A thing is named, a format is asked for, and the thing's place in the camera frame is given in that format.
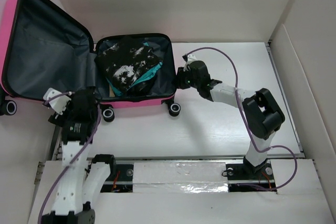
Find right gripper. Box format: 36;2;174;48
171;66;200;90

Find teal shorts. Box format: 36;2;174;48
106;40;164;97

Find black white tie-dye shirt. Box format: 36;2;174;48
94;35;161;92

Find pink hard-shell suitcase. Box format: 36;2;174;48
1;0;181;122

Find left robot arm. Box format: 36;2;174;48
37;88;117;223

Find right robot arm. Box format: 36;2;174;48
176;60;285;178

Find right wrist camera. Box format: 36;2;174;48
182;54;197;63

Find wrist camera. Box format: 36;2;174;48
43;88;74;115
182;54;197;63

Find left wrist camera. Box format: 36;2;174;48
43;88;74;115

